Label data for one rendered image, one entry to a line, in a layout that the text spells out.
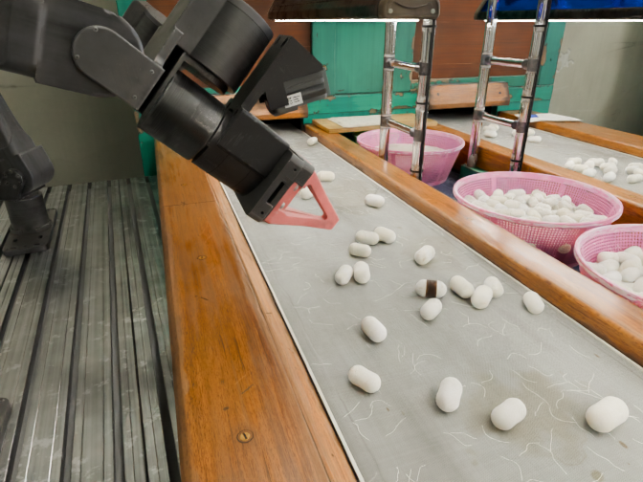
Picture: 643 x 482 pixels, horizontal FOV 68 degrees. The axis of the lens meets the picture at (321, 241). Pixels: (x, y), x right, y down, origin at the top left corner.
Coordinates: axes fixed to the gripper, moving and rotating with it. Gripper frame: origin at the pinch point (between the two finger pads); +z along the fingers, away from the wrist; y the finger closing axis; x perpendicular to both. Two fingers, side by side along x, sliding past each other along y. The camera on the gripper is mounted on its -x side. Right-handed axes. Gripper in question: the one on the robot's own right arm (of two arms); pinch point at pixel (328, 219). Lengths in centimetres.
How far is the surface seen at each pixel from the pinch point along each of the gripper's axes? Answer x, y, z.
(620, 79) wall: -162, 199, 214
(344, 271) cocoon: 4.6, 6.0, 9.6
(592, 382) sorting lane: -3.7, -17.7, 22.2
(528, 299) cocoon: -6.3, -6.1, 23.1
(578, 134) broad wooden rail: -53, 59, 77
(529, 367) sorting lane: -1.0, -14.3, 19.1
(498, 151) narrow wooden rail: -31, 47, 50
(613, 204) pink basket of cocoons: -28, 13, 48
